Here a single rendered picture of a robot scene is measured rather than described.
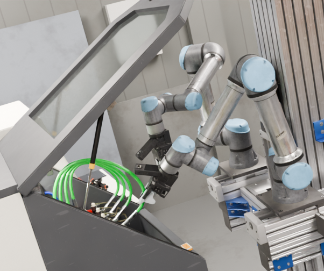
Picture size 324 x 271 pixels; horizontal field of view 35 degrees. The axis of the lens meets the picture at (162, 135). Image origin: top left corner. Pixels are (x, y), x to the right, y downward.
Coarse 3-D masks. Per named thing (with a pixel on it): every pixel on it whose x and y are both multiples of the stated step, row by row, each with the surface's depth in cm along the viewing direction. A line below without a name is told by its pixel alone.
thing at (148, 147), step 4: (148, 140) 221; (152, 140) 218; (156, 140) 218; (148, 144) 218; (152, 144) 218; (156, 144) 218; (140, 148) 221; (144, 148) 218; (148, 148) 217; (152, 148) 218; (140, 152) 217; (144, 152) 217; (148, 152) 218; (136, 156) 219; (140, 156) 217; (144, 156) 217
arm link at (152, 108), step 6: (144, 102) 213; (150, 102) 212; (156, 102) 214; (144, 108) 213; (150, 108) 213; (156, 108) 214; (162, 108) 217; (144, 114) 215; (150, 114) 213; (156, 114) 214; (150, 120) 214; (156, 120) 214; (162, 120) 217
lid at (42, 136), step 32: (160, 0) 205; (192, 0) 186; (128, 32) 212; (160, 32) 174; (96, 64) 212; (128, 64) 174; (64, 96) 211; (96, 96) 174; (32, 128) 204; (64, 128) 174; (32, 160) 173
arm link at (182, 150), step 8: (184, 136) 190; (176, 144) 189; (184, 144) 187; (192, 144) 189; (168, 152) 192; (176, 152) 189; (184, 152) 188; (192, 152) 190; (168, 160) 192; (176, 160) 190; (184, 160) 190
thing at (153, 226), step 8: (144, 216) 249; (152, 216) 247; (144, 224) 253; (152, 224) 239; (160, 224) 237; (144, 232) 259; (152, 232) 244; (160, 232) 230; (168, 232) 227; (168, 240) 222; (176, 240) 218; (192, 248) 209
